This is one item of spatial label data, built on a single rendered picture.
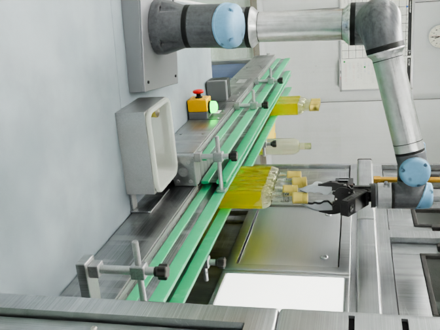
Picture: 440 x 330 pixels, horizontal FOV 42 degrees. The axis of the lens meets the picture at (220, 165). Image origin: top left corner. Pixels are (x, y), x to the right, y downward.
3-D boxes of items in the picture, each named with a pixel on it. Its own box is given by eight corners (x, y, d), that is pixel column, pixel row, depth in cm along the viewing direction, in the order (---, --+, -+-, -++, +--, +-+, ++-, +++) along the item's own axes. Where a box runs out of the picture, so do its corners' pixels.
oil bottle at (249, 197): (201, 208, 172) (272, 209, 166) (200, 191, 170) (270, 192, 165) (205, 201, 177) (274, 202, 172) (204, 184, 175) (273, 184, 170)
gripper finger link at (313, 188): (301, 184, 171) (332, 189, 169) (299, 192, 165) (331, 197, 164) (302, 175, 170) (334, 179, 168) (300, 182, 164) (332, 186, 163)
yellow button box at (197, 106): (187, 119, 202) (207, 118, 200) (185, 99, 200) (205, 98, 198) (192, 114, 209) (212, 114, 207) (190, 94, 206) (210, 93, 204)
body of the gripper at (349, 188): (333, 200, 172) (374, 201, 169) (332, 211, 164) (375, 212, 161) (332, 177, 170) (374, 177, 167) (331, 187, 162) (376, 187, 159)
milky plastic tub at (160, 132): (128, 195, 149) (159, 195, 147) (116, 112, 142) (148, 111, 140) (150, 171, 165) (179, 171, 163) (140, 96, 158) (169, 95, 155)
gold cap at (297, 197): (292, 205, 166) (307, 205, 165) (291, 194, 165) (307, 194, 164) (293, 201, 169) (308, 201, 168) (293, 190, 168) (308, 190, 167)
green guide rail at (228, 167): (200, 184, 169) (226, 184, 167) (200, 181, 169) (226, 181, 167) (277, 73, 329) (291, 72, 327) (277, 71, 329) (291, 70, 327)
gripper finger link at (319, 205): (304, 205, 173) (334, 201, 170) (302, 213, 167) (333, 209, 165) (302, 196, 172) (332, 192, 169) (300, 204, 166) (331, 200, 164)
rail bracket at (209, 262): (175, 283, 148) (225, 285, 145) (172, 260, 146) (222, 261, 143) (179, 275, 152) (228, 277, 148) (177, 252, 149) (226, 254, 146)
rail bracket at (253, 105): (232, 110, 217) (267, 109, 214) (231, 91, 214) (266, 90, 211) (235, 108, 220) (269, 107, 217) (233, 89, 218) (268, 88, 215)
